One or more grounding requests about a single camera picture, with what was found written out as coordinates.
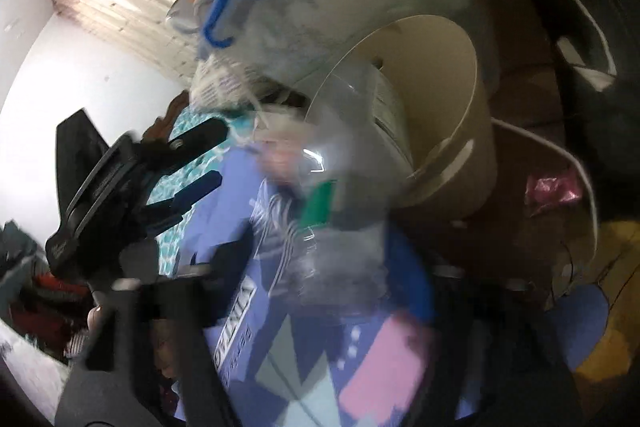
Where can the blue bed blanket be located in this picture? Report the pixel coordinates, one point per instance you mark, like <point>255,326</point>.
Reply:
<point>285,366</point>

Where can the clear plastic bottle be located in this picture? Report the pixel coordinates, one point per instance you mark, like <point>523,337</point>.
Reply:
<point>345,161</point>

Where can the white trash bucket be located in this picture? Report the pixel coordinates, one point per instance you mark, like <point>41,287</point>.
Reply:
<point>432,65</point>

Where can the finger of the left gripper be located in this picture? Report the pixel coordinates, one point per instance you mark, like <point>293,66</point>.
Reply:
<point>187,146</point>
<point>162,216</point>

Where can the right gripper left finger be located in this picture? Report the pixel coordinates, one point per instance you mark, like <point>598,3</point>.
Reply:
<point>147,362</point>

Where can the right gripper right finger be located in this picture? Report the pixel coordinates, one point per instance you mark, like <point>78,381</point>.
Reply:
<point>498,357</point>

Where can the teal patterned quilt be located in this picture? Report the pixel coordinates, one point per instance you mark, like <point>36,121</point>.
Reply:
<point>239,128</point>

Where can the wooden headboard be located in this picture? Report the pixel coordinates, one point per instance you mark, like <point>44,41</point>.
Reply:
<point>162,127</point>

